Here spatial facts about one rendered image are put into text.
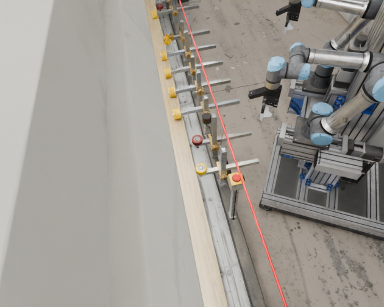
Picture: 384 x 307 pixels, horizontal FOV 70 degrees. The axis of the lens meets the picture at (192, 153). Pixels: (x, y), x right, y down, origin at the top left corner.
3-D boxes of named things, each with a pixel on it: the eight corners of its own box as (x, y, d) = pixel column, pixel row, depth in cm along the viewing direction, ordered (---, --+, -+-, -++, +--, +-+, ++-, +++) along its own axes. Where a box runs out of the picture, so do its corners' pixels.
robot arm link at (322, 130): (322, 131, 169) (406, 66, 124) (323, 150, 161) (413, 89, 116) (305, 124, 167) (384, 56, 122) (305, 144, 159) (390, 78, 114)
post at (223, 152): (224, 183, 207) (225, 146, 168) (225, 187, 205) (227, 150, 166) (219, 184, 207) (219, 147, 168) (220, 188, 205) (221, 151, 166)
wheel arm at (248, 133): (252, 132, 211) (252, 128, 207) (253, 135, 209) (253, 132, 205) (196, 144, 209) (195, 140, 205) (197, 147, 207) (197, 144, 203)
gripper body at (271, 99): (276, 109, 146) (280, 92, 136) (260, 106, 148) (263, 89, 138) (278, 98, 150) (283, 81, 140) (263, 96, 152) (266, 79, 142)
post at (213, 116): (216, 153, 218) (215, 112, 178) (217, 157, 216) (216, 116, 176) (211, 154, 218) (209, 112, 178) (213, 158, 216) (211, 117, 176)
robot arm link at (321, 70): (312, 74, 196) (318, 58, 185) (317, 63, 203) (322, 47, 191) (330, 78, 192) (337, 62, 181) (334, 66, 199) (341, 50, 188)
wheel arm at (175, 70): (222, 62, 245) (222, 58, 242) (222, 64, 242) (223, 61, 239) (167, 72, 242) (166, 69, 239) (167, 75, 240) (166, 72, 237)
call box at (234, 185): (239, 178, 153) (241, 171, 147) (243, 189, 149) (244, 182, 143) (227, 181, 153) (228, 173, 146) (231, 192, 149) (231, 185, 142)
